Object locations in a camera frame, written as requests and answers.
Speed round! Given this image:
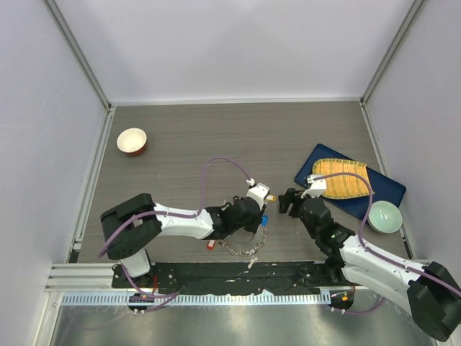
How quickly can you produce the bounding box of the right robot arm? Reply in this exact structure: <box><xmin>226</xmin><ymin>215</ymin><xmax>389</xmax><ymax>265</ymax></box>
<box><xmin>278</xmin><ymin>188</ymin><xmax>460</xmax><ymax>342</ymax></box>

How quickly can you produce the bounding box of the blue key tag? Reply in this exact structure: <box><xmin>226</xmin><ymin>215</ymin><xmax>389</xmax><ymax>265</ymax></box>
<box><xmin>260</xmin><ymin>215</ymin><xmax>269</xmax><ymax>227</ymax></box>

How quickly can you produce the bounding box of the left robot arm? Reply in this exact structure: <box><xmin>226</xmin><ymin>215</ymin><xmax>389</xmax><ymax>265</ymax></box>
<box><xmin>98</xmin><ymin>185</ymin><xmax>269</xmax><ymax>288</ymax></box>

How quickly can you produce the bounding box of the white slotted cable duct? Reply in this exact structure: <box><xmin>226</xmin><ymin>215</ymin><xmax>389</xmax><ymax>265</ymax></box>
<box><xmin>61</xmin><ymin>291</ymin><xmax>331</xmax><ymax>307</ymax></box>

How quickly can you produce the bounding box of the pale green bowl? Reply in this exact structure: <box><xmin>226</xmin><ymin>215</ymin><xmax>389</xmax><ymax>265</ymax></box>
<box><xmin>367</xmin><ymin>200</ymin><xmax>403</xmax><ymax>234</ymax></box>

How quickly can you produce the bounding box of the red white bowl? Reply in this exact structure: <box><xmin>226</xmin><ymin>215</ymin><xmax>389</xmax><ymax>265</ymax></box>
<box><xmin>116</xmin><ymin>128</ymin><xmax>148</xmax><ymax>156</ymax></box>

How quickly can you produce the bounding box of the red key tag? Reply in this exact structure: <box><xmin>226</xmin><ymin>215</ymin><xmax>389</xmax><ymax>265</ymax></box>
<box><xmin>207</xmin><ymin>240</ymin><xmax>215</xmax><ymax>250</ymax></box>

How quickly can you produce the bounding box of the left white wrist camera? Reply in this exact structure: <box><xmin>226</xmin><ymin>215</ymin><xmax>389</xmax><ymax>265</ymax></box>
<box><xmin>246</xmin><ymin>178</ymin><xmax>270</xmax><ymax>210</ymax></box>

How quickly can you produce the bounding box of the yellow bamboo basket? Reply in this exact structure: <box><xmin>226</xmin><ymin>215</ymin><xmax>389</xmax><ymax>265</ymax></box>
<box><xmin>312</xmin><ymin>158</ymin><xmax>371</xmax><ymax>200</ymax></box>

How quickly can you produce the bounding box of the blue metal tray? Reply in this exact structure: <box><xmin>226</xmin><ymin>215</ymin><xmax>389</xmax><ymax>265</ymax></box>
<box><xmin>294</xmin><ymin>143</ymin><xmax>406</xmax><ymax>219</ymax></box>

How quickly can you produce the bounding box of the black mounting plate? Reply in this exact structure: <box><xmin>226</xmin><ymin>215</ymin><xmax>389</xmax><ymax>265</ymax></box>
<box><xmin>133</xmin><ymin>261</ymin><xmax>353</xmax><ymax>296</ymax></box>

